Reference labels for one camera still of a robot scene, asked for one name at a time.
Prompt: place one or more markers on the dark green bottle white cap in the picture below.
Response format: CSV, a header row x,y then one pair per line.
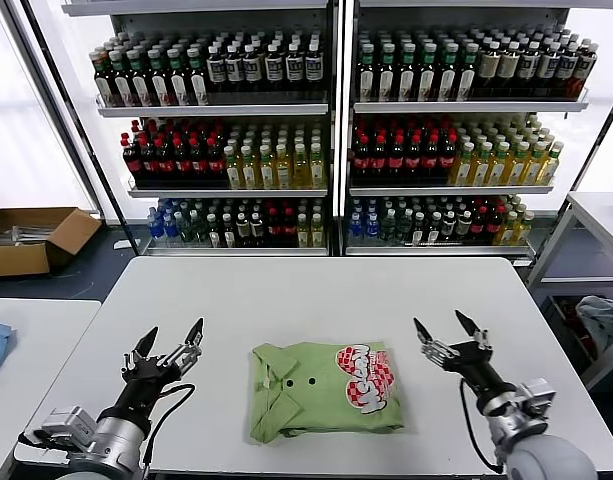
x,y
403,229
388,229
200,230
186,230

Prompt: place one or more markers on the open cardboard box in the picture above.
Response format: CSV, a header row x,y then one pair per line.
x,y
16,260

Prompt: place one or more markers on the dark bottle blue white label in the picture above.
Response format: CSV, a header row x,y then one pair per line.
x,y
547,67
566,69
313,69
583,70
527,67
252,69
234,70
293,69
274,69
216,70

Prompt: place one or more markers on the clear plastic packaging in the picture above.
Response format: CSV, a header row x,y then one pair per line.
x,y
26,235

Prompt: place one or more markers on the grey crumpled cloth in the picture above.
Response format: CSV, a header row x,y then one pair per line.
x,y
603,320

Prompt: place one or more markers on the black slanted pole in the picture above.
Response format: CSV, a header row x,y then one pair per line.
x,y
78,125
602,145

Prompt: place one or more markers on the red fabric item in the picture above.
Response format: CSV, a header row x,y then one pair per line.
x,y
586,339

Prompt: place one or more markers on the white metal frame side table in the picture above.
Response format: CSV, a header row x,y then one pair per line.
x,y
601,207

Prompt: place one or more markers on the dark bottle beige label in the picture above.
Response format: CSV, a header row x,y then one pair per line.
x,y
508,67
488,67

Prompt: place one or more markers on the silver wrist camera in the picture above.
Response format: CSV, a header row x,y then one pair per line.
x,y
66,422
536,395

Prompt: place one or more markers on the green polo shirt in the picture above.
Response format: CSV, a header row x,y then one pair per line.
x,y
311,405

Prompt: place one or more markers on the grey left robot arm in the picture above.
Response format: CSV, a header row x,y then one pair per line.
x,y
111,445

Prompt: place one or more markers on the yellow juice bottle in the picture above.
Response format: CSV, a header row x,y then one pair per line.
x,y
499,170
249,172
523,230
517,170
534,170
267,172
303,234
317,234
508,231
481,170
463,170
284,172
551,170
301,172
233,172
317,172

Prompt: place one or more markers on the white paper scrap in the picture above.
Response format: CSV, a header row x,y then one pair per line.
x,y
122,244

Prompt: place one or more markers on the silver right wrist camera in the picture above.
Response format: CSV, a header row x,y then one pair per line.
x,y
536,395

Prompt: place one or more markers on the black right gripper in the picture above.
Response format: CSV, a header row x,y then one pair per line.
x,y
478,372

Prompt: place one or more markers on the blue drink bottle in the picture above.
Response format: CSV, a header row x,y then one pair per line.
x,y
155,227
170,229
372,227
356,227

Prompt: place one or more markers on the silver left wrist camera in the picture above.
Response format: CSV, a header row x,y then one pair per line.
x,y
66,422

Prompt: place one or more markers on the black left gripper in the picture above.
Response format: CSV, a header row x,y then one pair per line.
x,y
148,385

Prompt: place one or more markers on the cola bottle red cap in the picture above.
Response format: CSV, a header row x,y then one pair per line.
x,y
288,230
396,162
199,165
479,225
133,165
216,165
494,225
166,165
430,162
182,165
379,162
413,162
361,162
273,230
447,162
149,165

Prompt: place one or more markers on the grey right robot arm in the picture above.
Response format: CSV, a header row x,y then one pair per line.
x,y
546,455

